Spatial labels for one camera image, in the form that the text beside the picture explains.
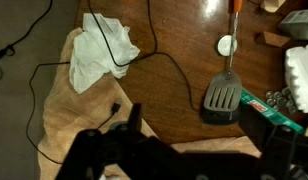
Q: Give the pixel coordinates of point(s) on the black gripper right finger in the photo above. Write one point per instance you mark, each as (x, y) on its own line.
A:
(284, 153)

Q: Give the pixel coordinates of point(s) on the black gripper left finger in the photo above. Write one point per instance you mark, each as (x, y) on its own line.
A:
(104, 153)

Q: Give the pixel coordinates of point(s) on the small silver round cap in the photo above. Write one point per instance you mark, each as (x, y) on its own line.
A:
(286, 90)
(292, 109)
(281, 101)
(270, 102)
(269, 94)
(278, 95)

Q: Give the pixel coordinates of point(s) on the green cardboard box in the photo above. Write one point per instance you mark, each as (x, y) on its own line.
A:
(260, 106)

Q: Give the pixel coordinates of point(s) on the white scalloped paper plates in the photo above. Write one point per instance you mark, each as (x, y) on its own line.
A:
(302, 76)

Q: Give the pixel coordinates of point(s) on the crumpled white tissue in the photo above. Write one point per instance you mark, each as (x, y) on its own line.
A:
(94, 50)

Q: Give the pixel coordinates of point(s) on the small wooden block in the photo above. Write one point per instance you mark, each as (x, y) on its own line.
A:
(274, 39)

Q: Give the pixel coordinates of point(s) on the white round disc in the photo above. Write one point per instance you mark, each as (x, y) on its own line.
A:
(223, 45)

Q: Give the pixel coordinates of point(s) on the grey rectangular box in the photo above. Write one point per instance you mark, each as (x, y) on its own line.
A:
(299, 23)

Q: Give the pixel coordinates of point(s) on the pale wooden piece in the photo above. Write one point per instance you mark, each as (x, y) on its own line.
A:
(272, 5)

